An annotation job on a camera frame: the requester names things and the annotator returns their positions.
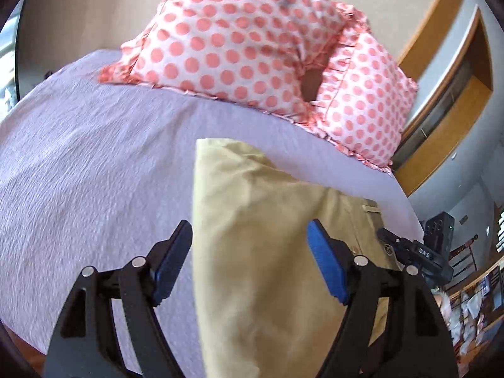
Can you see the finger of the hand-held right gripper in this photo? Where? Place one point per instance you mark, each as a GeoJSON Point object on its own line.
{"type": "Point", "coordinates": [391, 246]}

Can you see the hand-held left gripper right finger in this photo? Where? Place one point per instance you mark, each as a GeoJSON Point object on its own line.
{"type": "Point", "coordinates": [327, 262]}

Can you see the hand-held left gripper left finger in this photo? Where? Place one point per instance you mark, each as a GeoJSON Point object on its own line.
{"type": "Point", "coordinates": [170, 265]}

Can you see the khaki pants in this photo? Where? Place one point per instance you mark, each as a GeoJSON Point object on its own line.
{"type": "Point", "coordinates": [271, 252]}

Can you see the dark wooden chair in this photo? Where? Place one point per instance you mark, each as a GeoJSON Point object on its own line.
{"type": "Point", "coordinates": [464, 258]}

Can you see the cluttered wooden desk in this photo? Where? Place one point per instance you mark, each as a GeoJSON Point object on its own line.
{"type": "Point", "coordinates": [474, 307]}

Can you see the bed with lavender sheet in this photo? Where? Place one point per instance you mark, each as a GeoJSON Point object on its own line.
{"type": "Point", "coordinates": [94, 165]}

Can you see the small pink polka-dot pillow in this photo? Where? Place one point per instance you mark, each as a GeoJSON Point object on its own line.
{"type": "Point", "coordinates": [366, 98]}

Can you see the wooden headboard shelf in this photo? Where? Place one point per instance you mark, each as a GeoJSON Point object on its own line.
{"type": "Point", "coordinates": [445, 98]}

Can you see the large pink polka-dot pillow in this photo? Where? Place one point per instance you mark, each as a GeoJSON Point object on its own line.
{"type": "Point", "coordinates": [232, 35]}

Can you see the window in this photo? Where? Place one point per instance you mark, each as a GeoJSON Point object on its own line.
{"type": "Point", "coordinates": [8, 67]}

